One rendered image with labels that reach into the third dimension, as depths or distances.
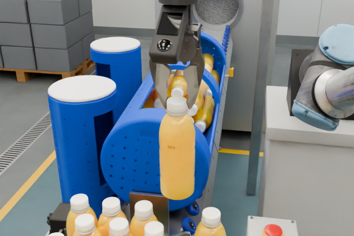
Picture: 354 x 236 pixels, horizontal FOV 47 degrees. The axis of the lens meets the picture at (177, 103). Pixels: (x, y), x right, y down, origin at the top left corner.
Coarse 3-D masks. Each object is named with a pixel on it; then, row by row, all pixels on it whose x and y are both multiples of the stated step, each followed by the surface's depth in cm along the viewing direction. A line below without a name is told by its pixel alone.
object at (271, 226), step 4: (268, 224) 83; (272, 224) 83; (264, 228) 82; (268, 228) 82; (272, 228) 82; (276, 228) 82; (280, 228) 82; (268, 232) 81; (272, 232) 81; (276, 232) 81; (280, 232) 81
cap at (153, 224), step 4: (148, 224) 83; (152, 224) 83; (156, 224) 83; (160, 224) 83; (144, 228) 83; (148, 228) 82; (152, 228) 82; (156, 228) 82; (160, 228) 82; (148, 232) 81; (152, 232) 81; (156, 232) 81; (160, 232) 82
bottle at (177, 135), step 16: (160, 128) 79; (176, 128) 77; (192, 128) 78; (160, 144) 80; (176, 144) 77; (192, 144) 79; (160, 160) 82; (176, 160) 79; (192, 160) 81; (160, 176) 84; (176, 176) 80; (192, 176) 83; (176, 192) 82; (192, 192) 84
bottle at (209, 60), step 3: (204, 54) 177; (207, 54) 177; (210, 54) 178; (204, 57) 173; (207, 57) 173; (210, 57) 175; (207, 60) 170; (210, 60) 172; (213, 60) 177; (207, 63) 167; (210, 63) 170; (213, 63) 177; (207, 66) 165; (210, 66) 167; (207, 69) 164; (210, 69) 166; (210, 72) 166
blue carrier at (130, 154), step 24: (216, 48) 178; (144, 96) 114; (216, 96) 138; (120, 120) 107; (144, 120) 100; (216, 120) 127; (120, 144) 104; (144, 144) 102; (120, 168) 107; (144, 168) 105; (120, 192) 110
